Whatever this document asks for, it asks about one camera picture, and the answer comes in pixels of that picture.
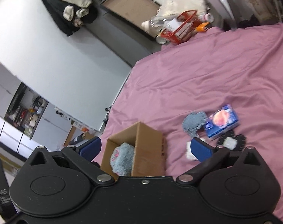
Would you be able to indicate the kitchen shelf niche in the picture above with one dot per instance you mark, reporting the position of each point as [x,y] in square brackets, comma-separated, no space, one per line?
[25,110]

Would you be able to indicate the brown framed board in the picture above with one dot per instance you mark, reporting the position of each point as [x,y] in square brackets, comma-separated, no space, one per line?
[132,11]

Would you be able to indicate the orange small object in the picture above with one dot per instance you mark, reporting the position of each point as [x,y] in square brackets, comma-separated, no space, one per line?
[203,27]

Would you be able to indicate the white plastic bag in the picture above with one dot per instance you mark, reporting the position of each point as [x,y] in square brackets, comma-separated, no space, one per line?
[176,7]

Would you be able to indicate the white cylinder can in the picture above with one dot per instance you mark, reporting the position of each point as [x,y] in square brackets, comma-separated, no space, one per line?
[208,18]

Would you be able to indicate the black round coaster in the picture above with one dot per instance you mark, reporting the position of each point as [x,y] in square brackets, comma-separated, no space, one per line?
[232,141]

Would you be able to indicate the grey desk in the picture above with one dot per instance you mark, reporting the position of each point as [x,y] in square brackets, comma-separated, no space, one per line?
[231,11]

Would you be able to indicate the blue fluffy plush toy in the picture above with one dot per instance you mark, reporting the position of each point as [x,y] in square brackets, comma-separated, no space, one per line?
[121,160]

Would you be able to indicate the clear plastic bottle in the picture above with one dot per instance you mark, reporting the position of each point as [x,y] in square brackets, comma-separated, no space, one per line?
[156,24]

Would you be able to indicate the purple bed sheet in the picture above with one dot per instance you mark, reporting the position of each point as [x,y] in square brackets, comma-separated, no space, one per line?
[243,68]

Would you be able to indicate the black and white hanging clothes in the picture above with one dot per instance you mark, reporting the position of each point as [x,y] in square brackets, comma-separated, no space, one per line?
[71,15]

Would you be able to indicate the denim heart pillow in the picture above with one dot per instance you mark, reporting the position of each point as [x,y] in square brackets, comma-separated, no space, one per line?
[194,122]

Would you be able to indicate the blue tissue pack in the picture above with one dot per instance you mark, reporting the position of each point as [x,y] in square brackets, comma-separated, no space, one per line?
[220,122]

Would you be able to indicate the white tissue packet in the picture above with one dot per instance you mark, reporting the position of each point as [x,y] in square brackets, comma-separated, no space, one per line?
[190,152]

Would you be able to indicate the cardboard box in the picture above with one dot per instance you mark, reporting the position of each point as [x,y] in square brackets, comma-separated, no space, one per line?
[149,150]

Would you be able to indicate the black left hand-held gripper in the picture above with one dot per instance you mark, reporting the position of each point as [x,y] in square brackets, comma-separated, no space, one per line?
[7,208]

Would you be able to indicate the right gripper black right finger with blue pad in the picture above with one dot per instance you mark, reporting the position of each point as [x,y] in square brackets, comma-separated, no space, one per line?
[210,158]

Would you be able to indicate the grey door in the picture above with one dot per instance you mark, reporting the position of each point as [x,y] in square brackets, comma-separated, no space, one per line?
[126,42]

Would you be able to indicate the red plastic basket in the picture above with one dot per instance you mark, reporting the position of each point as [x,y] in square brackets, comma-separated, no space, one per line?
[188,21]

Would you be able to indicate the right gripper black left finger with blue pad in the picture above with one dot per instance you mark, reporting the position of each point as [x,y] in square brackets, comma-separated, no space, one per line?
[81,159]

